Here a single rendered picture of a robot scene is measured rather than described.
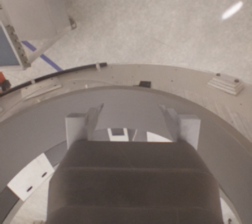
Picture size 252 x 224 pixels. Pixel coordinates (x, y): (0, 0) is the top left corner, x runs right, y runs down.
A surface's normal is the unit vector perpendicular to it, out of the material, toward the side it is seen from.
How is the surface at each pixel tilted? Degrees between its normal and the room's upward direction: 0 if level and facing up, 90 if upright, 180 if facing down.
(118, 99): 1
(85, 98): 18
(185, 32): 0
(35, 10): 0
